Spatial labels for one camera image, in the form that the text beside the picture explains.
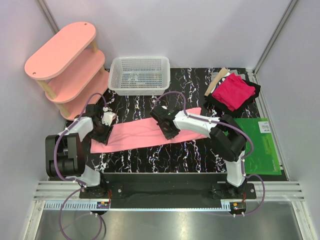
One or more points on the green cutting mat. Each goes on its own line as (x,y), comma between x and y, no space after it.
(264,159)

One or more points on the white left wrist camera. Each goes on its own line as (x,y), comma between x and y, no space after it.
(108,117)

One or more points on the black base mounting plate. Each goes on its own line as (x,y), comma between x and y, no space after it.
(169,191)

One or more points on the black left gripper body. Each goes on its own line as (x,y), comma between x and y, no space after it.
(101,133)

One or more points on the beige folded cloth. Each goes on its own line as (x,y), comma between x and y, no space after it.
(214,81)

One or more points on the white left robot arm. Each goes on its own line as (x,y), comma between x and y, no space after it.
(64,154)

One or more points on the light pink t-shirt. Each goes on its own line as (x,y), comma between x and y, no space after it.
(137,134)

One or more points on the pink three-tier wooden shelf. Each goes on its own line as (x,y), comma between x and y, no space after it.
(70,69)

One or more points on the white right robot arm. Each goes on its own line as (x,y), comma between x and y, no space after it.
(225,135)

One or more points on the grey cloth piece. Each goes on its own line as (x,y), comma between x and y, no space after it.
(215,74)

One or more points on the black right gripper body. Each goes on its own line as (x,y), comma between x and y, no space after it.
(168,134)

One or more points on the magenta folded t-shirt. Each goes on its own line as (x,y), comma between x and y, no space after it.
(233,92)

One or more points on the white slotted cable duct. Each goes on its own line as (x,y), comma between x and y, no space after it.
(77,205)

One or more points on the white plastic mesh basket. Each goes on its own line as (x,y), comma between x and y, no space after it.
(139,76)

